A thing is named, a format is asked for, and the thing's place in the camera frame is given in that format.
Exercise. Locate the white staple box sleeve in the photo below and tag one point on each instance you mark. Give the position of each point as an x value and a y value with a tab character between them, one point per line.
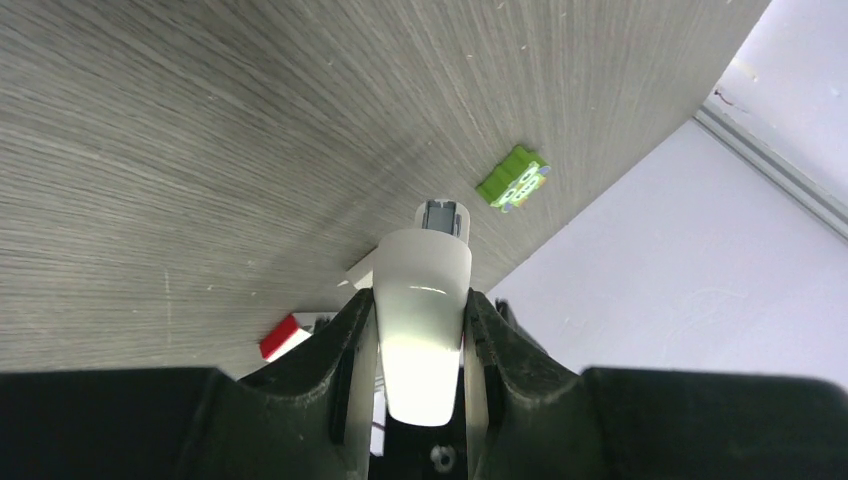
361	274

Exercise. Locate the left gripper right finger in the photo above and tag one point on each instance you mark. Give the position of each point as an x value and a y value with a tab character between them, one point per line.
528	417

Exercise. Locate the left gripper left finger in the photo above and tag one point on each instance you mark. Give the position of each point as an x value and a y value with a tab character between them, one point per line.
306	415

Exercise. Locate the red staple box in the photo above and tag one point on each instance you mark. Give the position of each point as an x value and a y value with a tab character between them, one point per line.
293	329

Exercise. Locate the green owl eraser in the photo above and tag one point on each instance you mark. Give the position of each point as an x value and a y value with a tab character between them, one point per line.
514	179

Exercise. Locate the white stapler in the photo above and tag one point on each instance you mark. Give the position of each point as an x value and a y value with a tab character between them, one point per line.
421	283

